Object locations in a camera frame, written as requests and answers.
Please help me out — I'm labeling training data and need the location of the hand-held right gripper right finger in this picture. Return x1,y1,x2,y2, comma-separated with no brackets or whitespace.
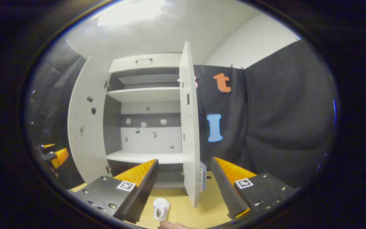
211,156,296,220

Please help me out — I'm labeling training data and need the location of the ceiling light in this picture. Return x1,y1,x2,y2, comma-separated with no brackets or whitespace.
97,0,166,27

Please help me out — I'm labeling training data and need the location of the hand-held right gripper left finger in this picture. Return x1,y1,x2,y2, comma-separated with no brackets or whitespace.
70,158,159,224

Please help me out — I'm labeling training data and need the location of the white shoe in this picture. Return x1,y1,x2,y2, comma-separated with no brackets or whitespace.
153,198,171,221

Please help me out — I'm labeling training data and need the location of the white cabinet door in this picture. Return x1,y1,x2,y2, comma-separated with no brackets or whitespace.
179,41,201,209
67,55,112,185

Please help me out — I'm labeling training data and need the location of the white and grey shoe cabinet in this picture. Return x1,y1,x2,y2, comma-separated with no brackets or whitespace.
103,52,193,191

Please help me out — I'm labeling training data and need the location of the white cabinet drawer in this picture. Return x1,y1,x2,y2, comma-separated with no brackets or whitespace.
108,53,183,73

